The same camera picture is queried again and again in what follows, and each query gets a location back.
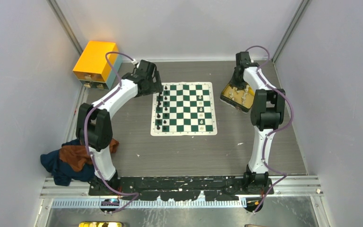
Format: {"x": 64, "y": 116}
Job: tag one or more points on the dark blue cloth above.
{"x": 61, "y": 172}

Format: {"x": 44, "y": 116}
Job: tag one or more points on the orange cloth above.
{"x": 75, "y": 154}

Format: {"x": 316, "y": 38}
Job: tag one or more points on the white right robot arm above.
{"x": 266, "y": 114}

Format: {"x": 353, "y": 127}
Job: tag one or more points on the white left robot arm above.
{"x": 94, "y": 127}

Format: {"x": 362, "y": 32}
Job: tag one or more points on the aluminium frame rail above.
{"x": 76, "y": 196}

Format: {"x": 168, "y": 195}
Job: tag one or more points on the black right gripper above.
{"x": 235, "y": 83}

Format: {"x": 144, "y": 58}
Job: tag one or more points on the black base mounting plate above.
{"x": 188, "y": 188}

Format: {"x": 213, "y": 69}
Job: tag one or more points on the yellow transparent tray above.
{"x": 238, "y": 98}

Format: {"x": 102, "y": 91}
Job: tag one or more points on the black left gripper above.
{"x": 156, "y": 87}

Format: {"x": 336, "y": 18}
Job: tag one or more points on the green white chess board mat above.
{"x": 184, "y": 109}

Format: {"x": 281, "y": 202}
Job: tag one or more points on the yellow teal drawer box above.
{"x": 93, "y": 70}

